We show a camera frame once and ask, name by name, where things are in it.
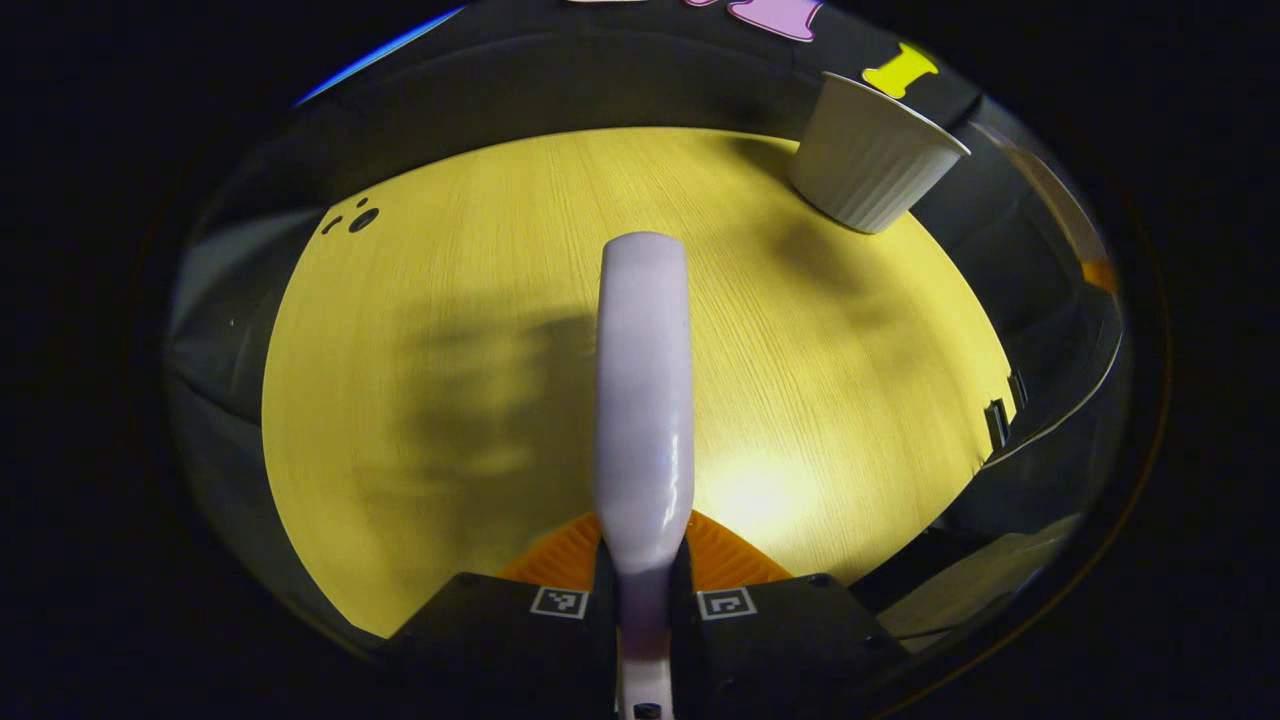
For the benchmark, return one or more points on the black desk clamp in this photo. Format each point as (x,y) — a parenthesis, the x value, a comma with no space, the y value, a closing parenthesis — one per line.
(996,424)
(1018,388)

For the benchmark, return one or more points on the white ribbed garbage bin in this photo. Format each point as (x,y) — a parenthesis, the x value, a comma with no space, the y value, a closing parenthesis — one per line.
(865,160)

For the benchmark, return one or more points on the small white broom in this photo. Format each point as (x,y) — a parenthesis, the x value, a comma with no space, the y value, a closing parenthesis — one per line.
(645,400)

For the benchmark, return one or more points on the grey panel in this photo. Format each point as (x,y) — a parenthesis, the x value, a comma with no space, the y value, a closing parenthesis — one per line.
(980,585)

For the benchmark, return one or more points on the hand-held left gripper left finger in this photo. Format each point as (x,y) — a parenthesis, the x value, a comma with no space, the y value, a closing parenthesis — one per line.
(500,650)

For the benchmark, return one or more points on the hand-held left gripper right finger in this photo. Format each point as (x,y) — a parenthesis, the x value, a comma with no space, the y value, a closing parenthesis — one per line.
(790,650)

